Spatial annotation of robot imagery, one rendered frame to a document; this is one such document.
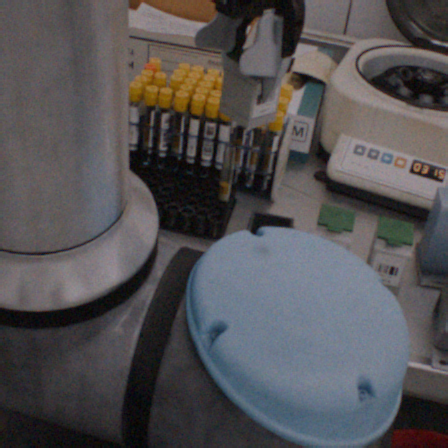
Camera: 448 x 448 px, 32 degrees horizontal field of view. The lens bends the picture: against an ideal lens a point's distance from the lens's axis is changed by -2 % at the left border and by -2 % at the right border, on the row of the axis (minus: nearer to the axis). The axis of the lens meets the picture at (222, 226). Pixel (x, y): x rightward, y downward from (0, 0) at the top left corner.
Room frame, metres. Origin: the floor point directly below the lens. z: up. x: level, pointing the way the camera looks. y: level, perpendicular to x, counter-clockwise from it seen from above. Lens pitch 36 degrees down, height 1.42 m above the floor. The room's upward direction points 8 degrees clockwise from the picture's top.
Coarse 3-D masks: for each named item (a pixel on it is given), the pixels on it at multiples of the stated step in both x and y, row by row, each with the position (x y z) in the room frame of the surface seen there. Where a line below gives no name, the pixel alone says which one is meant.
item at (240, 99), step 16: (224, 64) 0.74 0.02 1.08; (224, 80) 0.73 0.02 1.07; (240, 80) 0.72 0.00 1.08; (256, 80) 0.71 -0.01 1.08; (224, 96) 0.73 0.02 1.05; (240, 96) 0.72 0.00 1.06; (256, 96) 0.71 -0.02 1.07; (272, 96) 0.72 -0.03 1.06; (224, 112) 0.73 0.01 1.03; (240, 112) 0.71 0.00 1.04; (256, 112) 0.71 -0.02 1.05; (272, 112) 0.73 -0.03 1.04
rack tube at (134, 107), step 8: (136, 104) 0.84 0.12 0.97; (128, 112) 0.84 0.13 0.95; (136, 112) 0.84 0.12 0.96; (136, 120) 0.84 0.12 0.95; (128, 128) 0.84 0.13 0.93; (136, 128) 0.84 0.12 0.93; (128, 136) 0.84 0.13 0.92; (136, 136) 0.84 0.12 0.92; (128, 152) 0.84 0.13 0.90; (136, 152) 0.84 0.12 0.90
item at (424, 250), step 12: (444, 192) 0.73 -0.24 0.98; (432, 204) 0.74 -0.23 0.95; (444, 204) 0.70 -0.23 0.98; (432, 216) 0.72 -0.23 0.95; (444, 216) 0.70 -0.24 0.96; (432, 228) 0.71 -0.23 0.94; (444, 228) 0.70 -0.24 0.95; (420, 240) 0.74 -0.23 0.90; (432, 240) 0.70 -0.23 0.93; (444, 240) 0.70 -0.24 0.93; (420, 252) 0.72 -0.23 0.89; (432, 252) 0.70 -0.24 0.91; (444, 252) 0.70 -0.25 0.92; (420, 264) 0.71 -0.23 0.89; (432, 264) 0.70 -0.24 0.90; (444, 264) 0.70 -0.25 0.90; (420, 276) 0.69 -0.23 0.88; (432, 276) 0.69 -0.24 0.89; (444, 276) 0.70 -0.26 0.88
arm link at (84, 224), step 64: (0, 0) 0.25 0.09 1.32; (64, 0) 0.26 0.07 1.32; (128, 0) 0.30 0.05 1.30; (0, 64) 0.26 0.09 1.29; (64, 64) 0.27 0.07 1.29; (128, 64) 0.31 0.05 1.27; (0, 128) 0.26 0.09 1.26; (64, 128) 0.27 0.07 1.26; (0, 192) 0.26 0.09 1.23; (64, 192) 0.27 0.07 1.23; (128, 192) 0.32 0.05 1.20; (0, 256) 0.27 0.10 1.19; (64, 256) 0.27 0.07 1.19; (128, 256) 0.29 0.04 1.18; (0, 320) 0.26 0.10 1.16; (64, 320) 0.26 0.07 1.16; (128, 320) 0.28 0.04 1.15; (0, 384) 0.27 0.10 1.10; (64, 384) 0.26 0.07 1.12
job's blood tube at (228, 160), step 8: (232, 144) 0.76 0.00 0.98; (224, 152) 0.75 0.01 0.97; (232, 152) 0.75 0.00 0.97; (224, 160) 0.75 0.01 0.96; (232, 160) 0.75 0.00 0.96; (224, 168) 0.75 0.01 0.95; (232, 168) 0.76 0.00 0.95; (224, 176) 0.75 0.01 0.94; (224, 184) 0.75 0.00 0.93; (224, 192) 0.75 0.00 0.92; (224, 200) 0.75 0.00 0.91
